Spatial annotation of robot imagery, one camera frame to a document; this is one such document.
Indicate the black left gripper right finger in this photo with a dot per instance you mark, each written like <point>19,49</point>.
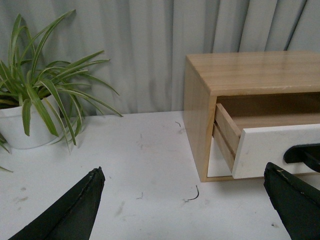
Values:
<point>296,202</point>

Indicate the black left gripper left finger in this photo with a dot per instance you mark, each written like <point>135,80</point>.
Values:
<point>72,216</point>

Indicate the open white-front wooden drawer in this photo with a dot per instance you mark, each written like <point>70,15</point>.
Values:
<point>243,145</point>

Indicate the wooden drawer cabinet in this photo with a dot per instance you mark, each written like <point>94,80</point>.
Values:
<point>249,83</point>

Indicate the grey pleated curtain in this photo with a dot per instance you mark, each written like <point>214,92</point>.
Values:
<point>146,41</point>

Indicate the black drawer handle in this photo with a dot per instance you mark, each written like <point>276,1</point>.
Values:
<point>309,154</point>

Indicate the small curved wire scrap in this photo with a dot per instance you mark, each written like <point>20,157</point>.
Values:
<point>194,197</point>

